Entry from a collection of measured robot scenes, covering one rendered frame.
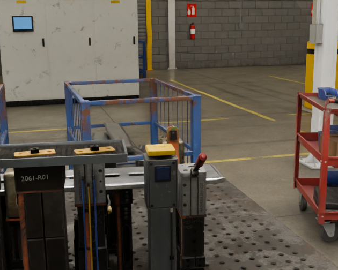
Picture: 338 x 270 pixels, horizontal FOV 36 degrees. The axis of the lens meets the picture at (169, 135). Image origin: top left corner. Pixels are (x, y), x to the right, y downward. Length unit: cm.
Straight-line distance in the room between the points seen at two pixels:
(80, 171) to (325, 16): 413
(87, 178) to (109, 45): 820
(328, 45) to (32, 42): 558
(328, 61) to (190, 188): 400
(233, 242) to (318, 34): 360
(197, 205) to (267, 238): 55
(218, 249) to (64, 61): 783
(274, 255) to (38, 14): 799
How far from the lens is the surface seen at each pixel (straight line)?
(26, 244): 117
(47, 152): 112
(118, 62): 947
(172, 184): 113
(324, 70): 520
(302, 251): 176
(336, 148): 339
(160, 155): 111
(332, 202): 354
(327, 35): 518
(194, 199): 132
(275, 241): 181
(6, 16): 930
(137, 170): 154
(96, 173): 127
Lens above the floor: 143
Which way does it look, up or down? 12 degrees down
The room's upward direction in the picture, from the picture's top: 1 degrees counter-clockwise
